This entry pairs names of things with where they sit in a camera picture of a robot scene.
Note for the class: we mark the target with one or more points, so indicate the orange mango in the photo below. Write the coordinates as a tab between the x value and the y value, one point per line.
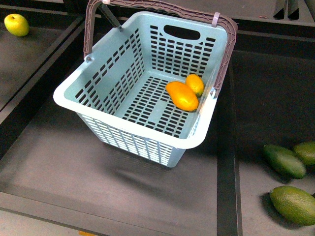
182	96

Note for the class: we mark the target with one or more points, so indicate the light blue plastic basket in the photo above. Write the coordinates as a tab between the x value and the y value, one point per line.
129	108

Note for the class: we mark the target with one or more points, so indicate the brown basket handle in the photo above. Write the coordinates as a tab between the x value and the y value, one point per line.
167	38

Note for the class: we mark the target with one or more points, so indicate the green lime front centre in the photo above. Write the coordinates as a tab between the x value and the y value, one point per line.
306	152

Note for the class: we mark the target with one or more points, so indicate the green lime front left-centre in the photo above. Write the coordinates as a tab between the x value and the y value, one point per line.
284	161

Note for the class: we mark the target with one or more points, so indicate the yellow green apple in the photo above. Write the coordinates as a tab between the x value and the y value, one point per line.
17	25

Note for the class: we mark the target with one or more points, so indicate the green lime middle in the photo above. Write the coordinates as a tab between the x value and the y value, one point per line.
296	205

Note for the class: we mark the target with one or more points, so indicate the yellow lemon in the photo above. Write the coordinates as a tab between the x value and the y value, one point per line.
195	83

